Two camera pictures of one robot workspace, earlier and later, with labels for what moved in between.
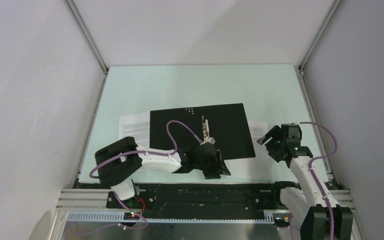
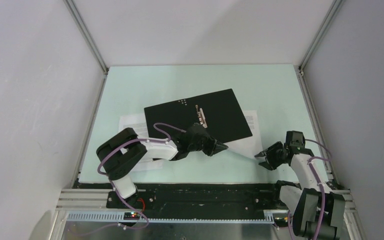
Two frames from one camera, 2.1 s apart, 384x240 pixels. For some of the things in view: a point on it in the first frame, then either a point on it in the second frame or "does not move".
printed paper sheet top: x=137 y=126 does not move
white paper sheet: x=262 y=166 to x=251 y=145
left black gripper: x=219 y=167 to x=213 y=146
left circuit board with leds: x=131 y=216 does not move
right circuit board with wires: x=282 y=221 does not move
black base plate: x=248 y=198 does not move
